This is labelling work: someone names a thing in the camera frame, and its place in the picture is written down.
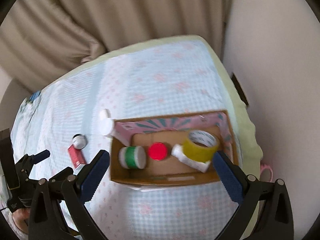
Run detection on red rectangular carton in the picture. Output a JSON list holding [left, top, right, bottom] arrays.
[[68, 145, 87, 168]]

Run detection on pale green white-lid jar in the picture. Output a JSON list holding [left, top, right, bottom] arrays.
[[98, 109, 114, 137]]

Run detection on green jar white lid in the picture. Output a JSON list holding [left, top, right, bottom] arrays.
[[118, 146, 146, 170]]

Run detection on yellow packing tape roll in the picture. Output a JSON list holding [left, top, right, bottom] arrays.
[[182, 130, 220, 163]]

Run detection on white squeeze tube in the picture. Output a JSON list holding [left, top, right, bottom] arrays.
[[171, 144, 211, 173]]

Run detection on black-lid grey Metal DX jar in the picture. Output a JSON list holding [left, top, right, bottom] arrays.
[[72, 134, 87, 150]]

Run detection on person's left hand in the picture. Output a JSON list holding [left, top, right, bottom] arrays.
[[12, 208, 30, 234]]

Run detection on red round lid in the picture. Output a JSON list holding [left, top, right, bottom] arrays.
[[148, 142, 168, 161]]

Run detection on beige curtain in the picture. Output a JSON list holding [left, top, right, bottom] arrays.
[[1, 0, 232, 90]]

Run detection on pink plastic ring object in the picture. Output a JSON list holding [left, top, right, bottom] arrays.
[[260, 163, 273, 182]]

